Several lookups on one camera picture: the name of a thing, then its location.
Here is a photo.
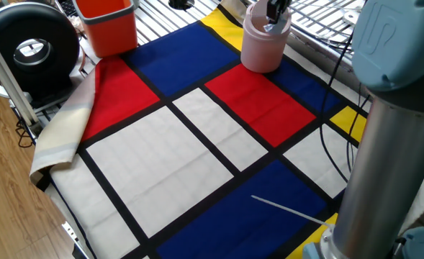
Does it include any black round fan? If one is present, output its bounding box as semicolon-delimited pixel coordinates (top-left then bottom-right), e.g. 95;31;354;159
0;1;81;104

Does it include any metal angle bracket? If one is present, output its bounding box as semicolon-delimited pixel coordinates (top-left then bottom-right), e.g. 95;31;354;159
60;221;97;259

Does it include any wire grid rack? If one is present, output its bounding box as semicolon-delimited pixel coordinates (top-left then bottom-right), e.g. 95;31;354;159
287;0;364;51

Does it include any aluminium frame post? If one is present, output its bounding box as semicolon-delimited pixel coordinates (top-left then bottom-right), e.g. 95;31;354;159
0;21;42;136

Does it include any pink swing-lid trash can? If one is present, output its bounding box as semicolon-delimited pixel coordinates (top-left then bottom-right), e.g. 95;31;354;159
240;1;292;74

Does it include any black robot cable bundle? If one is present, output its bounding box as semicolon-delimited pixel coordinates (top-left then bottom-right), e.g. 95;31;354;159
318;32;373;184

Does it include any orange plastic bin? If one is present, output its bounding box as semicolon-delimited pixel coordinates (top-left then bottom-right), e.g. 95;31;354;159
71;0;140;59

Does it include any black keyboard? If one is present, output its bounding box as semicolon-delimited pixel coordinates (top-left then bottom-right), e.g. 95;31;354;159
55;0;78;18

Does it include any silver metal plate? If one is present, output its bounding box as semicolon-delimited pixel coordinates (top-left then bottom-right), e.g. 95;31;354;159
342;9;360;26

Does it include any colour block tablecloth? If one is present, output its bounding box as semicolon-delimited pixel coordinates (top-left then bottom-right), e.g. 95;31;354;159
30;0;373;259

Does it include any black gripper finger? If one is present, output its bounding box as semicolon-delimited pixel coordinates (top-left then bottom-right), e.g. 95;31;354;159
267;0;280;24
279;0;292;19

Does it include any black round object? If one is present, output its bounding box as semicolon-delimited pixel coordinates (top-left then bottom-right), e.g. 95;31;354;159
168;0;195;11

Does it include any white cable tie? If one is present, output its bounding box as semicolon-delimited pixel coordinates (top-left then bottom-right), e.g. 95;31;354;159
251;194;334;227

